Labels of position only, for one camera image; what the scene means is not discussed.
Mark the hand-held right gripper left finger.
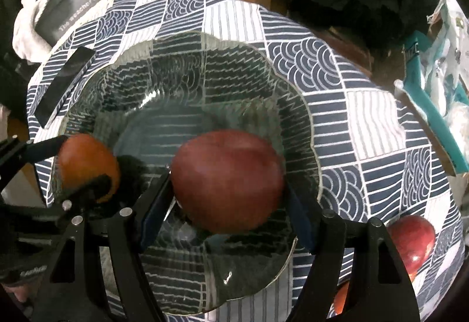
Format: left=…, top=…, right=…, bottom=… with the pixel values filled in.
left=40, top=172, right=173, bottom=322

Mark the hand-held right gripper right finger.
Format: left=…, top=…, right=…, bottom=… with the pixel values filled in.
left=284, top=184, right=422, bottom=322

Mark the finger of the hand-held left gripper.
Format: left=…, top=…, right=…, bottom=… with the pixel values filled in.
left=0, top=174, right=113, bottom=216
left=0, top=137, right=69, bottom=178

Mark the small orange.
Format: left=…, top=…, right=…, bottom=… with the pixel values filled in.
left=57, top=134, right=121, bottom=204

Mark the large red apple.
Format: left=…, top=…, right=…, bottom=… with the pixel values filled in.
left=170, top=130, right=286, bottom=234

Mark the reddish orange fruit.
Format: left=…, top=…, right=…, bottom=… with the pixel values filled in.
left=332, top=280, right=351, bottom=315

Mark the clear glass plate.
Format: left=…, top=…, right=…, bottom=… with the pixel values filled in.
left=51, top=32, right=323, bottom=312

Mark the black phone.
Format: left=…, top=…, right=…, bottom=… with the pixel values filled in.
left=37, top=47, right=96, bottom=129

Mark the blue white patterned tablecloth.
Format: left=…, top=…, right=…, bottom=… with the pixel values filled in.
left=26, top=0, right=466, bottom=322

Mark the teal box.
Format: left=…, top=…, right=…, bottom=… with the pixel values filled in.
left=394, top=32, right=469, bottom=176

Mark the printed plastic bag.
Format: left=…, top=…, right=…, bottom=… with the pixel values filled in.
left=421, top=0, right=469, bottom=106

